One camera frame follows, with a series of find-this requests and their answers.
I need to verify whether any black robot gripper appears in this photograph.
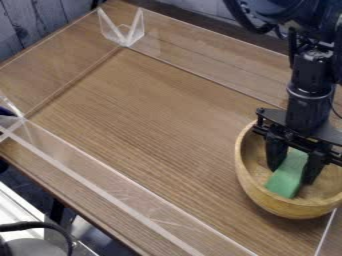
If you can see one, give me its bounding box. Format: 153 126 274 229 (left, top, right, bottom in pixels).
253 83 342 185

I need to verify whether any green rectangular block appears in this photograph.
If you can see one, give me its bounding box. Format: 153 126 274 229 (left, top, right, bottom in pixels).
265 149 309 199

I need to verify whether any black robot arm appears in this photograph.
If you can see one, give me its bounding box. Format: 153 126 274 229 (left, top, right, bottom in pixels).
224 0 342 184

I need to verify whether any brown wooden bowl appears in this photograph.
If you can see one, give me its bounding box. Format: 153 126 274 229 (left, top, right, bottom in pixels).
236 123 342 220

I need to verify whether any clear acrylic front barrier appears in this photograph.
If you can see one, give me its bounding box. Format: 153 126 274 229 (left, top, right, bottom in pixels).
0 96 258 256

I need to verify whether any clear acrylic corner bracket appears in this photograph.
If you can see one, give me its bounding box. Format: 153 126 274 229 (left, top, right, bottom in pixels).
97 8 145 47

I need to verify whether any grey metal bracket with screw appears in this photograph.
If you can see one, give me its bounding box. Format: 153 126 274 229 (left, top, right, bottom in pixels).
43 229 99 256

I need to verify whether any black cable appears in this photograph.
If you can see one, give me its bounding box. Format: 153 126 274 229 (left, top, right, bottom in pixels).
0 221 75 256

